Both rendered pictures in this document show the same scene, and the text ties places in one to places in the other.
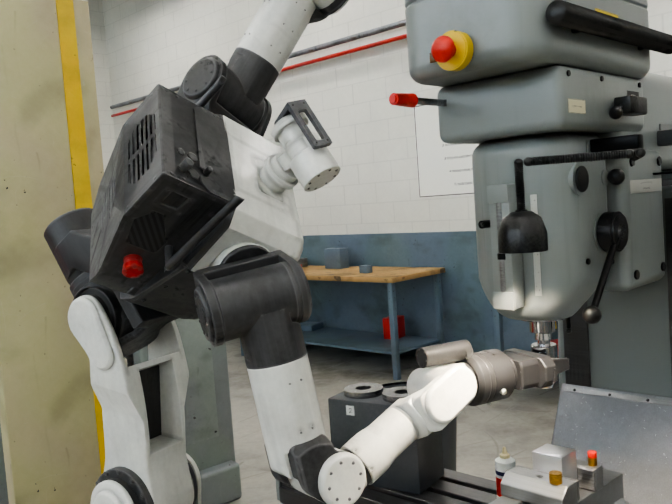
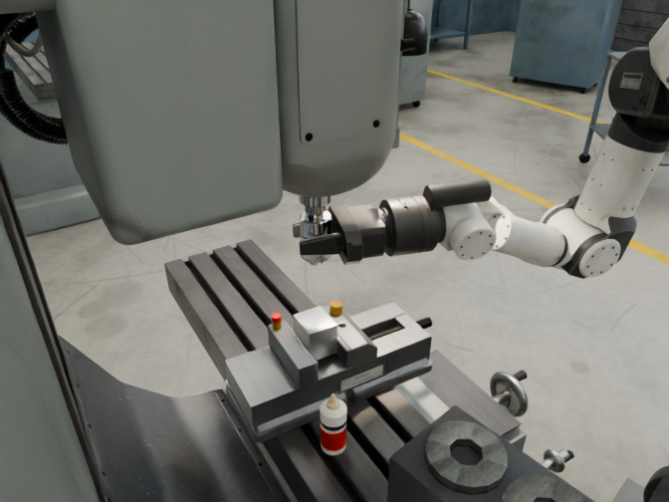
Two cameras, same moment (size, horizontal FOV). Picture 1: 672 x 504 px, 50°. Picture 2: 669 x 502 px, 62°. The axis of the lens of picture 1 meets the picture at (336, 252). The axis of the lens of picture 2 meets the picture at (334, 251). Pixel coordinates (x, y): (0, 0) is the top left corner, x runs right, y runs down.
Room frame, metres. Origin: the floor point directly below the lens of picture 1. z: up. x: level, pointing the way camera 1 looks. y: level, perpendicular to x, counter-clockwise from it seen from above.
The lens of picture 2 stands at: (1.98, -0.16, 1.62)
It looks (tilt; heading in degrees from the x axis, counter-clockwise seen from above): 31 degrees down; 194
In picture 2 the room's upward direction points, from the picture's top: straight up
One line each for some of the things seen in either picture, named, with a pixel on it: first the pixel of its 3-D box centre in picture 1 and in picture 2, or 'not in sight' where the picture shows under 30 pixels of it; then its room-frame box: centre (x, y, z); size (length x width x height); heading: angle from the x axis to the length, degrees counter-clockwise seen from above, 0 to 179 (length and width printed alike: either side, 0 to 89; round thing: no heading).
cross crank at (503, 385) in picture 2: not in sight; (498, 399); (0.93, -0.02, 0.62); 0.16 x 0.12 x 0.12; 135
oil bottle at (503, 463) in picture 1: (505, 473); (333, 420); (1.41, -0.31, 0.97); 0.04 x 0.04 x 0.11
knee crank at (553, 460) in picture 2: not in sight; (542, 468); (1.01, 0.11, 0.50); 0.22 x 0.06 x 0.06; 135
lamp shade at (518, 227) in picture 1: (522, 230); (404, 30); (1.07, -0.28, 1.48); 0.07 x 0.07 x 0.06
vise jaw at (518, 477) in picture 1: (539, 487); (343, 333); (1.25, -0.33, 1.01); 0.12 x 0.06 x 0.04; 43
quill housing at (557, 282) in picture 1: (539, 226); (309, 63); (1.29, -0.37, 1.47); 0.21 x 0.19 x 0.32; 45
